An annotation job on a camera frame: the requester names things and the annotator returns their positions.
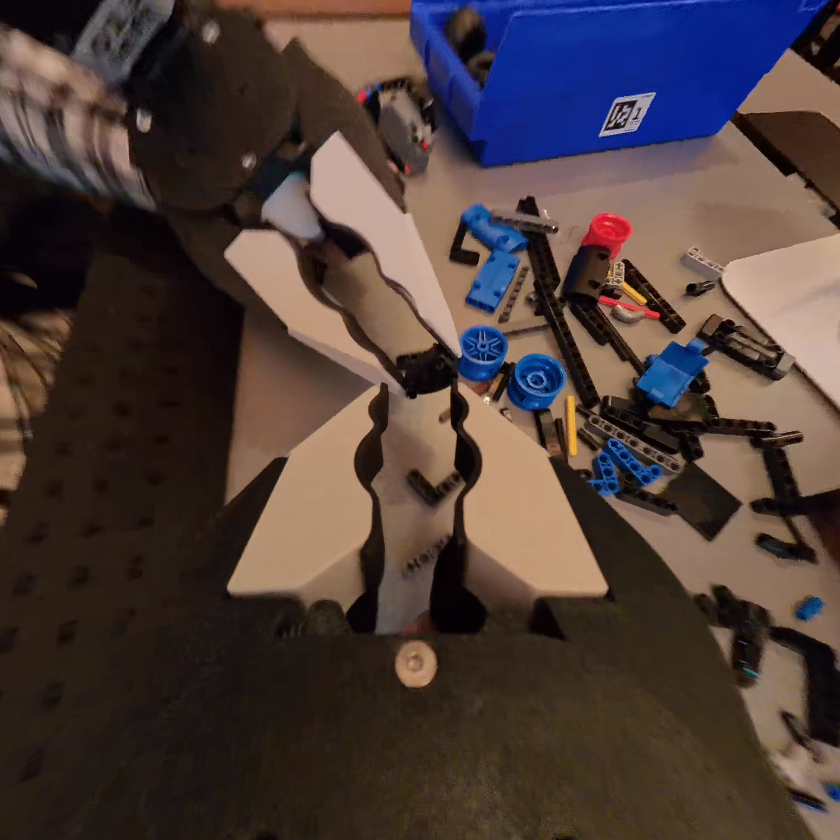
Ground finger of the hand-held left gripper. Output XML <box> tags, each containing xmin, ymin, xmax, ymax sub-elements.
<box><xmin>308</xmin><ymin>130</ymin><xmax>462</xmax><ymax>361</ymax></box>
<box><xmin>223</xmin><ymin>228</ymin><xmax>406</xmax><ymax>395</ymax></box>

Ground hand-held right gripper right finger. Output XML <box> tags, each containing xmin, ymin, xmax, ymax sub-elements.
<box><xmin>428</xmin><ymin>379</ymin><xmax>610</xmax><ymax>634</ymax></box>

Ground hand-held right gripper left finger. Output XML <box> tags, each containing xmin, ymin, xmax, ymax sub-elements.
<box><xmin>226</xmin><ymin>384</ymin><xmax>391</xmax><ymax>634</ymax></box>

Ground dark grey motor block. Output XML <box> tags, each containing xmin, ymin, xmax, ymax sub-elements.
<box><xmin>357</xmin><ymin>77</ymin><xmax>438</xmax><ymax>177</ymax></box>

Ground black connector assembly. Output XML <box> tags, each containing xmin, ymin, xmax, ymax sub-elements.
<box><xmin>395</xmin><ymin>346</ymin><xmax>462</xmax><ymax>399</ymax></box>

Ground black bar with blue pin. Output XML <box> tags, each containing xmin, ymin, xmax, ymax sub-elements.
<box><xmin>730</xmin><ymin>622</ymin><xmax>767</xmax><ymax>688</ymax></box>

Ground grey desk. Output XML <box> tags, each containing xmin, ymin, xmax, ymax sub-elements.
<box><xmin>223</xmin><ymin>16</ymin><xmax>840</xmax><ymax>840</ymax></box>

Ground blue L-shaped beam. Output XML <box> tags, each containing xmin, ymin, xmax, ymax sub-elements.
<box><xmin>587</xmin><ymin>453</ymin><xmax>622</xmax><ymax>495</ymax></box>

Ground black rectangular brick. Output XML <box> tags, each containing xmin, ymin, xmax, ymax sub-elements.
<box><xmin>535</xmin><ymin>410</ymin><xmax>569</xmax><ymax>458</ymax></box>

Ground blue curved panel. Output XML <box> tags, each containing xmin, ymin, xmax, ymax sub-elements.
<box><xmin>459</xmin><ymin>205</ymin><xmax>529</xmax><ymax>255</ymax></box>

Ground black L-shaped beam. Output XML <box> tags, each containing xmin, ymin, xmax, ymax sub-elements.
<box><xmin>407</xmin><ymin>469</ymin><xmax>464</xmax><ymax>507</ymax></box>

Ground black six-hole beam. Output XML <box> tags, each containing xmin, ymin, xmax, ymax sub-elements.
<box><xmin>617</xmin><ymin>487</ymin><xmax>681</xmax><ymax>517</ymax></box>

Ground blue bent short beam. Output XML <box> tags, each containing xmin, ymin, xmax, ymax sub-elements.
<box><xmin>604</xmin><ymin>438</ymin><xmax>664</xmax><ymax>487</ymax></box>

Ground blue rectangular panel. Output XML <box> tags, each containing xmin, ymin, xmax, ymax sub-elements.
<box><xmin>466</xmin><ymin>251</ymin><xmax>522</xmax><ymax>311</ymax></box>

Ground long grey beam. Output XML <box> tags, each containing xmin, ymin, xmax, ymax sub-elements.
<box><xmin>581</xmin><ymin>413</ymin><xmax>685</xmax><ymax>475</ymax></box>

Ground blue wheel rim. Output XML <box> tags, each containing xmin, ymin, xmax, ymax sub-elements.
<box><xmin>458</xmin><ymin>326</ymin><xmax>509</xmax><ymax>382</ymax></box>
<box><xmin>507</xmin><ymin>354</ymin><xmax>567</xmax><ymax>412</ymax></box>

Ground grey seven-hole beam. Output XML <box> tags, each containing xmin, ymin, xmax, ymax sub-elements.
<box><xmin>489</xmin><ymin>210</ymin><xmax>560</xmax><ymax>235</ymax></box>

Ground dark grey nine-hole beam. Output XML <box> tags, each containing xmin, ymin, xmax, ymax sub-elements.
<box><xmin>499</xmin><ymin>266</ymin><xmax>531</xmax><ymax>324</ymax></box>

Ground black square panel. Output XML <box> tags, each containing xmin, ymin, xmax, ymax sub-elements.
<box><xmin>659</xmin><ymin>462</ymin><xmax>743</xmax><ymax>543</ymax></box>

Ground long black beam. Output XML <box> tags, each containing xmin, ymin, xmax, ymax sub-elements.
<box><xmin>525</xmin><ymin>230</ymin><xmax>601</xmax><ymax>409</ymax></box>

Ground black eleven-hole beam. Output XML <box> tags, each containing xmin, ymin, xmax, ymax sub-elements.
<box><xmin>571</xmin><ymin>302</ymin><xmax>645</xmax><ymax>376</ymax></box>

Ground blue folded panel piece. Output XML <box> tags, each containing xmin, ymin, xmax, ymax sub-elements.
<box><xmin>637</xmin><ymin>339</ymin><xmax>711</xmax><ymax>408</ymax></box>

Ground black rubber tire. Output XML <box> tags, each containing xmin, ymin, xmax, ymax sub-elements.
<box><xmin>446</xmin><ymin>7</ymin><xmax>497</xmax><ymax>86</ymax></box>

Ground black curved panel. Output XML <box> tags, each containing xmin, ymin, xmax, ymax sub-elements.
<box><xmin>563</xmin><ymin>246</ymin><xmax>611</xmax><ymax>301</ymax></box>

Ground black clip piece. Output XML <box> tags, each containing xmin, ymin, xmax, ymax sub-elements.
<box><xmin>694</xmin><ymin>586</ymin><xmax>770</xmax><ymax>626</ymax></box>

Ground red wheel rim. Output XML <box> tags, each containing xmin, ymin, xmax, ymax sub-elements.
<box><xmin>581</xmin><ymin>213</ymin><xmax>634</xmax><ymax>258</ymax></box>

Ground red axle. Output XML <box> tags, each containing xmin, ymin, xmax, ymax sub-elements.
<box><xmin>598</xmin><ymin>297</ymin><xmax>660</xmax><ymax>321</ymax></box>

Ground thin black beam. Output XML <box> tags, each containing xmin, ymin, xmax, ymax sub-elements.
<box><xmin>620</xmin><ymin>259</ymin><xmax>687</xmax><ymax>334</ymax></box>

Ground blue bin with square tag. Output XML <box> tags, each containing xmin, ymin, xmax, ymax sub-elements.
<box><xmin>410</xmin><ymin>0</ymin><xmax>831</xmax><ymax>168</ymax></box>

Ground scattered small pins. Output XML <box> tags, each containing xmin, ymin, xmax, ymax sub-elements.
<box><xmin>755</xmin><ymin>532</ymin><xmax>840</xmax><ymax>815</ymax></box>

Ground small pale grey beam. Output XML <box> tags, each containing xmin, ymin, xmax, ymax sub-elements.
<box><xmin>680</xmin><ymin>246</ymin><xmax>726</xmax><ymax>277</ymax></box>

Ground black studded base plate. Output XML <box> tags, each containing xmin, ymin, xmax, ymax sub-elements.
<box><xmin>0</xmin><ymin>249</ymin><xmax>290</xmax><ymax>840</ymax></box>

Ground black frame piece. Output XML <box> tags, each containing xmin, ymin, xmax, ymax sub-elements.
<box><xmin>697</xmin><ymin>315</ymin><xmax>797</xmax><ymax>382</ymax></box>

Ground black bent frame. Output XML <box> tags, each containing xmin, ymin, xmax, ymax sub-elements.
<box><xmin>770</xmin><ymin>625</ymin><xmax>840</xmax><ymax>747</ymax></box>

